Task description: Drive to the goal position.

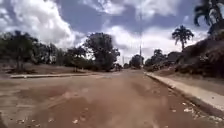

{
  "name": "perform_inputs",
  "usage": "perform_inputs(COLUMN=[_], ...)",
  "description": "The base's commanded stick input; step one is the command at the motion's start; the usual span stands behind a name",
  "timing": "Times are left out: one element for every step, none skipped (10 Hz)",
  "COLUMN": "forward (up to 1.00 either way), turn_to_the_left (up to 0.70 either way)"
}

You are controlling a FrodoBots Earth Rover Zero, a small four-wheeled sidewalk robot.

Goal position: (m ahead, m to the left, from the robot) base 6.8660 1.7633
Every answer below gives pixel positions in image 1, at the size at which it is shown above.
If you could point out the round-crowned dark tree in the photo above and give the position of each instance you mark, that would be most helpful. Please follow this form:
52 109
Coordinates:
101 50

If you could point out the small distant tree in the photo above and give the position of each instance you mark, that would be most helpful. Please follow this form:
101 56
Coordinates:
136 61

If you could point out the thin tall pole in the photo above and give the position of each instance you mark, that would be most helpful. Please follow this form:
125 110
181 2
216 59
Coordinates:
140 53

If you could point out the brown brick paved road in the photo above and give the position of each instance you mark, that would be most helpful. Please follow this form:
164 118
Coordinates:
110 100

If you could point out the clump of distant trees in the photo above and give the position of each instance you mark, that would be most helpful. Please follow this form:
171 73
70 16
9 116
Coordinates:
155 56

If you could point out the pale concrete kerb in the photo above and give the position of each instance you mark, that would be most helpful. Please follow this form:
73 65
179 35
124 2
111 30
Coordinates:
50 75
200 93

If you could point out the bare earth bank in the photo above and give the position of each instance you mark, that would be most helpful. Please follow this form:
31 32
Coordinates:
203 60
46 69

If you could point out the palm tree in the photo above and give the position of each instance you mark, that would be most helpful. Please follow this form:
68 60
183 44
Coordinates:
182 33
213 13

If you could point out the row of trees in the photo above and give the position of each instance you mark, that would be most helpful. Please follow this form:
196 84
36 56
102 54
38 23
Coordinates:
20 46

